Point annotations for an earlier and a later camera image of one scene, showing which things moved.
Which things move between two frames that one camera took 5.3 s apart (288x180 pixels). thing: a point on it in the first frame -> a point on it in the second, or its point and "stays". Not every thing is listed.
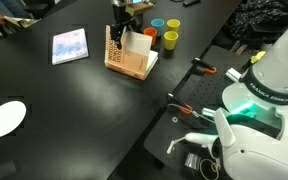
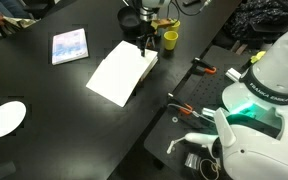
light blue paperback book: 69,46 stays
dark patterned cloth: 262,19 stays
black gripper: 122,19 -> 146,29
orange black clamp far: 200,67 stays
